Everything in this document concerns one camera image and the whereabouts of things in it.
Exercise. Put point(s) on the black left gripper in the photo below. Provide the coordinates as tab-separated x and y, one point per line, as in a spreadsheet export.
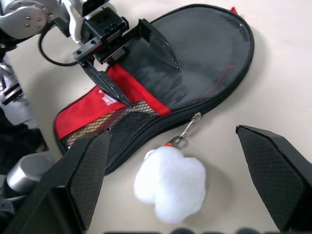
107	31

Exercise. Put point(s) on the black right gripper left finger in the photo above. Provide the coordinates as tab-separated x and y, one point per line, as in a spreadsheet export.
80	185

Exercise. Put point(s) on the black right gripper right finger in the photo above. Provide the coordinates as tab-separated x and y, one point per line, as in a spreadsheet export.
275	178

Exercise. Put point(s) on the table tennis paddle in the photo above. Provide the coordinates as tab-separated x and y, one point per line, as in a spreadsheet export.
190	80

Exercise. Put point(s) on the black red paddle case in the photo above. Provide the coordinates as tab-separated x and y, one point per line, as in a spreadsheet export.
207	61

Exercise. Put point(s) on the silver and black robot body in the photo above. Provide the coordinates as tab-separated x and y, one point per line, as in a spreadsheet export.
29	170

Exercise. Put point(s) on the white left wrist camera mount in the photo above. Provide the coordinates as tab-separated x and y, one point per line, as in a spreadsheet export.
75	26

